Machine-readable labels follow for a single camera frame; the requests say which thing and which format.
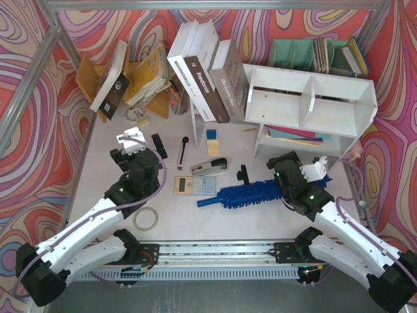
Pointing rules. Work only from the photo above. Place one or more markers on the masking tape roll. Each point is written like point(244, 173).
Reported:
point(145, 218)

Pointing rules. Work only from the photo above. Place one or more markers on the small white shelf stand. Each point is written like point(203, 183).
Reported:
point(198, 125)

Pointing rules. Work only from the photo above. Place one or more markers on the pencil cup with pencils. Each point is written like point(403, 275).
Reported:
point(178, 98)

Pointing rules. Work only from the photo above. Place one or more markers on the black clip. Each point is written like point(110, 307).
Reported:
point(242, 175)

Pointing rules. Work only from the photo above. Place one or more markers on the white bookshelf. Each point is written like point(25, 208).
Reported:
point(339, 106)

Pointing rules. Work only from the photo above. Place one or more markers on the black white utility knife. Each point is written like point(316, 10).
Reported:
point(182, 152)

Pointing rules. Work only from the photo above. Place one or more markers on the pink pig figurine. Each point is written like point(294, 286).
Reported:
point(355, 152)

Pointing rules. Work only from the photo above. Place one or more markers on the green file organizer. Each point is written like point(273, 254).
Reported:
point(313, 55)

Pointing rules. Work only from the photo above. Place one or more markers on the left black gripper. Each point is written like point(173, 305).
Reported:
point(137, 153)

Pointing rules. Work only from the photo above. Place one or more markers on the yellow wooden book rack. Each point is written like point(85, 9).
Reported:
point(88, 75)

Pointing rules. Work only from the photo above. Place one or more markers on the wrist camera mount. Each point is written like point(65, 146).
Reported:
point(315, 171)
point(132, 140)

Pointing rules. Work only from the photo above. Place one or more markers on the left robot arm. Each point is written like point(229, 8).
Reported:
point(46, 269)

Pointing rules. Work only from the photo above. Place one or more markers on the yellow sticky note pad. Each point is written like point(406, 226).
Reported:
point(213, 148)

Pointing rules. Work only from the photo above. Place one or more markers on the grey Lonely City book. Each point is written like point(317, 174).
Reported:
point(228, 74)

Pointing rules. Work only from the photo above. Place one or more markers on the white Mademoiselle book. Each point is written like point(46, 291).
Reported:
point(176, 58)

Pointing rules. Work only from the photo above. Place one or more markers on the brown Fredonia book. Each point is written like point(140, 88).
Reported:
point(200, 73)

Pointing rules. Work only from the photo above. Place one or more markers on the grey black stapler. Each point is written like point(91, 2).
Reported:
point(217, 165)

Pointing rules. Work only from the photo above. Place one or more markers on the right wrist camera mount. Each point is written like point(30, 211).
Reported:
point(315, 171)

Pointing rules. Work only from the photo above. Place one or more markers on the blue yellow book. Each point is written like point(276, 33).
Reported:
point(358, 52)

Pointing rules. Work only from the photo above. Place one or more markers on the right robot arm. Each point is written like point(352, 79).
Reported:
point(388, 274)

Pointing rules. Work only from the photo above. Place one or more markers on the yellow grey calculator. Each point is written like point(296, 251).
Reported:
point(195, 185)

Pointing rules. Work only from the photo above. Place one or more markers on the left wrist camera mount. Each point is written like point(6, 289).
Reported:
point(132, 140)

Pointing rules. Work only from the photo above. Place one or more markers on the blue microfiber duster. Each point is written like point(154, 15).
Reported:
point(234, 197)

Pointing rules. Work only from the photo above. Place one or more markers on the stack of coloured folders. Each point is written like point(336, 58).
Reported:
point(297, 136)

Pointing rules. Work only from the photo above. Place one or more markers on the black white paperback book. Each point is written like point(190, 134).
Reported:
point(112, 84)

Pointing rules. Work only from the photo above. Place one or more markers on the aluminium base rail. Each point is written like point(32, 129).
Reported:
point(208, 252)

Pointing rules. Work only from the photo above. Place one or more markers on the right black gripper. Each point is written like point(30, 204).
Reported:
point(283, 166)

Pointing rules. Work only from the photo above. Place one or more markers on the blue eraser block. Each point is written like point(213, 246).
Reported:
point(211, 134)

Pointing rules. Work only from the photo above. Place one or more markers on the yellow worn books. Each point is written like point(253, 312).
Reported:
point(149, 78)

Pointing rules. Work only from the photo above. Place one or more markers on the brass padlock with ring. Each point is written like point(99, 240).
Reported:
point(137, 116)

